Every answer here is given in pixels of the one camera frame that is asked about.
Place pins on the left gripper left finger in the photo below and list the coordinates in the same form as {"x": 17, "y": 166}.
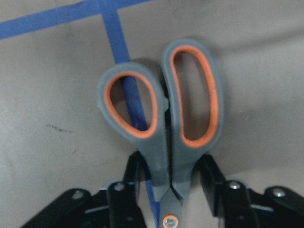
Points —
{"x": 115, "y": 206}

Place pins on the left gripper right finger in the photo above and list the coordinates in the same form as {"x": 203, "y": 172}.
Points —
{"x": 238, "y": 206}

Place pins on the grey orange scissors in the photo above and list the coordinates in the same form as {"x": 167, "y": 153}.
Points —
{"x": 168, "y": 153}

